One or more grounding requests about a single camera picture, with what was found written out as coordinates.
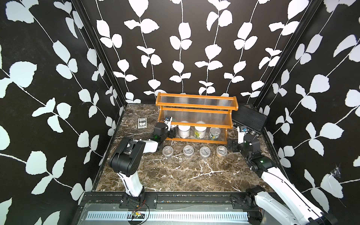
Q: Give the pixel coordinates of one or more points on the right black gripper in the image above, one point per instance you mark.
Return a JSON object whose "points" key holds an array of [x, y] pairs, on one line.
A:
{"points": [[235, 143]]}

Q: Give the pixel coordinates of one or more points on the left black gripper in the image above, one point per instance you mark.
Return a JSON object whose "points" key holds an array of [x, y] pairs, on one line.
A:
{"points": [[172, 132]]}

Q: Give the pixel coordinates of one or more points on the clear seed jar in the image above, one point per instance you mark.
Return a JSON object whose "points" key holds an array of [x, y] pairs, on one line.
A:
{"points": [[168, 152], [221, 151], [188, 151], [205, 152]]}

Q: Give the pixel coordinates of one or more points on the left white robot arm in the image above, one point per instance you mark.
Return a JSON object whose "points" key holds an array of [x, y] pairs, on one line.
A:
{"points": [[126, 158]]}

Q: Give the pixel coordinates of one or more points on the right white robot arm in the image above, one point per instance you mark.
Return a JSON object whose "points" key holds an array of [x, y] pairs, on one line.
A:
{"points": [[294, 208]]}

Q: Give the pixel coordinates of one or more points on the white label seed jar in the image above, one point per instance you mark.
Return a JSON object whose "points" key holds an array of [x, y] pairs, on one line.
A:
{"points": [[184, 131]]}

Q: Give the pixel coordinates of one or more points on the multicolour label seed jar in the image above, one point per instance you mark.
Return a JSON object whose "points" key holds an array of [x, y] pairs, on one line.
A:
{"points": [[214, 133]]}

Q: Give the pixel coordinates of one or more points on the green label seed jar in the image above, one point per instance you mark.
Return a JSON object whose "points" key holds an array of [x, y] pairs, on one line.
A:
{"points": [[199, 132]]}

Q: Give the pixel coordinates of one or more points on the orange wooden glass shelf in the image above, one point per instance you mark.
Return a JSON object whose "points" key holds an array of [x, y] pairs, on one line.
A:
{"points": [[198, 110]]}

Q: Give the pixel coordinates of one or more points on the black hard case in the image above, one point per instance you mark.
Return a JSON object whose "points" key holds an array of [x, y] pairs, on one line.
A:
{"points": [[250, 118]]}

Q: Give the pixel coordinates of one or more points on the small green circuit board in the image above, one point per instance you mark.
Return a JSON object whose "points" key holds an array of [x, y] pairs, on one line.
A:
{"points": [[137, 215]]}

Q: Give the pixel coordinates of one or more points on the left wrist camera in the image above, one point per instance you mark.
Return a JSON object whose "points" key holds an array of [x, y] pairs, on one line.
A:
{"points": [[168, 121]]}

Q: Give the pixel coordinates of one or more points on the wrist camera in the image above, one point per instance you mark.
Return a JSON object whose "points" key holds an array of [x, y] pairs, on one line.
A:
{"points": [[242, 131], [168, 121]]}

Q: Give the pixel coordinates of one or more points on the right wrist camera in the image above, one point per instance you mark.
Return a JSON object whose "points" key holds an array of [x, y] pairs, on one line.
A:
{"points": [[242, 131]]}

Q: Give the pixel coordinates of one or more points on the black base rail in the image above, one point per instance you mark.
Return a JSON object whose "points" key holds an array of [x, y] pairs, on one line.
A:
{"points": [[153, 199]]}

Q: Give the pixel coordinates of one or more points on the white slotted cable duct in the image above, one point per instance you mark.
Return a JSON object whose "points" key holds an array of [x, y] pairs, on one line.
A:
{"points": [[178, 216]]}

